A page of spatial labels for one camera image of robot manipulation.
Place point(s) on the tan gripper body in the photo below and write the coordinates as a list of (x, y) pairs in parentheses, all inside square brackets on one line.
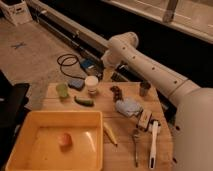
[(107, 74)]

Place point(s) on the blue sponge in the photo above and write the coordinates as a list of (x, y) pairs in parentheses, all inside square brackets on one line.
[(77, 84)]

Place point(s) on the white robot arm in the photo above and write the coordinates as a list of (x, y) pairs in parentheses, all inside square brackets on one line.
[(193, 141)]

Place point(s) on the white lidded cup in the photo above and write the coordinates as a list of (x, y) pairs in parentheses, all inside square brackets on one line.
[(91, 83)]

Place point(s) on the blue device on floor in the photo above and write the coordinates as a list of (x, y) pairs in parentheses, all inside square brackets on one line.
[(86, 64)]

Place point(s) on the dark grape bunch toy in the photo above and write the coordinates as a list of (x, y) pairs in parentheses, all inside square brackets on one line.
[(117, 93)]

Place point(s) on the metal cup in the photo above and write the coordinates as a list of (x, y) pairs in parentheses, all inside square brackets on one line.
[(144, 88)]

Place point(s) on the green toy cucumber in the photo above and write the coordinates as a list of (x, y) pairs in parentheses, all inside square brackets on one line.
[(84, 102)]

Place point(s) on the light blue cloth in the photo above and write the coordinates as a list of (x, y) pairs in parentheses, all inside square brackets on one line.
[(128, 107)]

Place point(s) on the green plastic cup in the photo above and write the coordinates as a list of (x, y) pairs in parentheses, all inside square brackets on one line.
[(62, 90)]

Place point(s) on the small brown white box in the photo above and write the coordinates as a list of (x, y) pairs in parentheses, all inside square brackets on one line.
[(144, 119)]

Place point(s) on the metal fork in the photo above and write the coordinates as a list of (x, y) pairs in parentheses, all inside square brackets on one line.
[(135, 138)]

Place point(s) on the black chair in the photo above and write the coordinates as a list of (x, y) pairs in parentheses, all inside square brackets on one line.
[(12, 113)]

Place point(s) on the yellow plastic tub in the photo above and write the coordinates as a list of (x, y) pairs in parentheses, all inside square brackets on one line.
[(37, 147)]

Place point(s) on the white cardboard box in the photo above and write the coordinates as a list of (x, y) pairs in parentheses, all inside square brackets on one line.
[(17, 13)]

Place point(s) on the white handled brush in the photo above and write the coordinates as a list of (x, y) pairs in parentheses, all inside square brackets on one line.
[(153, 145)]

